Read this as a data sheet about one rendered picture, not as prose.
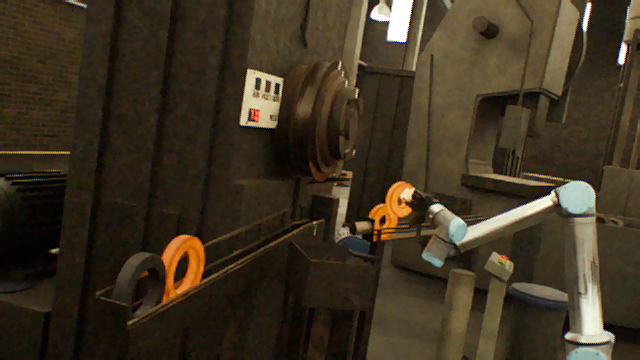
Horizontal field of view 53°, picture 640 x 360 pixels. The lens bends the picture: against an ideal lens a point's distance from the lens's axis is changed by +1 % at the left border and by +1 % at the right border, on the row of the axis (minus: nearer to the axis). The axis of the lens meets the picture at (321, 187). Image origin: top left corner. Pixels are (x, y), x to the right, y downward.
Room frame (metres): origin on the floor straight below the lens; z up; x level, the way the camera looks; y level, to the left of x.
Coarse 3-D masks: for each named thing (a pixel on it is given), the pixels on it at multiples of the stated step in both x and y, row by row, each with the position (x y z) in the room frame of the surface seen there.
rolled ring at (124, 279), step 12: (144, 252) 1.45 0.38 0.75; (132, 264) 1.39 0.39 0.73; (144, 264) 1.41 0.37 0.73; (156, 264) 1.46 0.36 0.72; (120, 276) 1.37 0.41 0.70; (132, 276) 1.37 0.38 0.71; (156, 276) 1.49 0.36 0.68; (120, 288) 1.35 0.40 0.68; (132, 288) 1.37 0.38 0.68; (156, 288) 1.49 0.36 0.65; (120, 300) 1.35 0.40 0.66; (144, 300) 1.49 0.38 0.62; (156, 300) 1.48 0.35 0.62; (144, 312) 1.46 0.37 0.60; (156, 312) 1.49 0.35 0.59
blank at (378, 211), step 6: (378, 204) 2.84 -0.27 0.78; (384, 204) 2.84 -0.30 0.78; (372, 210) 2.81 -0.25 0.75; (378, 210) 2.80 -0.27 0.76; (384, 210) 2.82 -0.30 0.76; (372, 216) 2.79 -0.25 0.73; (378, 216) 2.81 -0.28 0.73; (390, 216) 2.85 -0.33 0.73; (378, 222) 2.81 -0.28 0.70; (390, 222) 2.85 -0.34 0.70; (396, 222) 2.87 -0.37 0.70; (378, 228) 2.82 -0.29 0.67; (390, 234) 2.86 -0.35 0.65
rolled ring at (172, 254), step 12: (180, 240) 1.58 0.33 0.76; (192, 240) 1.61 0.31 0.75; (168, 252) 1.55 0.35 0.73; (180, 252) 1.57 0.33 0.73; (192, 252) 1.65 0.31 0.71; (168, 264) 1.53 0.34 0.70; (192, 264) 1.67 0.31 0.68; (168, 276) 1.53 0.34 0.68; (192, 276) 1.66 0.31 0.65; (168, 288) 1.53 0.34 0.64; (180, 288) 1.64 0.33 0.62
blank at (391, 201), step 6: (396, 186) 2.73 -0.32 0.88; (402, 186) 2.74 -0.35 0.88; (408, 186) 2.76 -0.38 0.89; (390, 192) 2.72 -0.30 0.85; (396, 192) 2.72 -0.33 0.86; (402, 192) 2.74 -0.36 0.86; (390, 198) 2.71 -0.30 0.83; (396, 198) 2.73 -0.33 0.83; (390, 204) 2.71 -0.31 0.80; (396, 204) 2.73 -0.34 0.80; (402, 204) 2.79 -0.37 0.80; (390, 210) 2.73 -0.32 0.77; (396, 210) 2.73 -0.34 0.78; (402, 210) 2.76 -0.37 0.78; (408, 210) 2.78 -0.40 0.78; (396, 216) 2.74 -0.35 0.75; (402, 216) 2.76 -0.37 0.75
